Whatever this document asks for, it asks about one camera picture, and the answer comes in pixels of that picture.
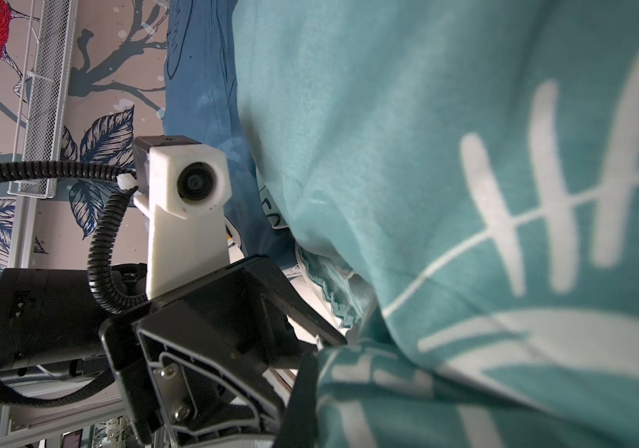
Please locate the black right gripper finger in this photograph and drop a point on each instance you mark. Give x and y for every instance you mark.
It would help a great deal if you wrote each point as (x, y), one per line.
(299, 425)

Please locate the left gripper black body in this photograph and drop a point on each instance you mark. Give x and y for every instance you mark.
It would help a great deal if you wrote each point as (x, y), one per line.
(215, 360)

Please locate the blue cartoon pillow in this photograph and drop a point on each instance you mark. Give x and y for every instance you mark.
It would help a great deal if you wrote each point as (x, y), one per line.
(201, 103)

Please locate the teal cat pillow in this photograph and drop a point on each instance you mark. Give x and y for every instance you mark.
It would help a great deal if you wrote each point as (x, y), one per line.
(466, 174)

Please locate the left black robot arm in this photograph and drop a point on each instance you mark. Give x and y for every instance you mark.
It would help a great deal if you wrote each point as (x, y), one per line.
(49, 319)

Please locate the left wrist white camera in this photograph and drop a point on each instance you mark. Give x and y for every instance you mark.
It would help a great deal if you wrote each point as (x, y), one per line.
(183, 186)

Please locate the aluminium frame post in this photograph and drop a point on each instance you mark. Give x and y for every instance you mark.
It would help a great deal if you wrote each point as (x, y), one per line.
(23, 232)

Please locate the white mesh wall basket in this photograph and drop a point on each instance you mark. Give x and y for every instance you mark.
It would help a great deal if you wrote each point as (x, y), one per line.
(44, 82)

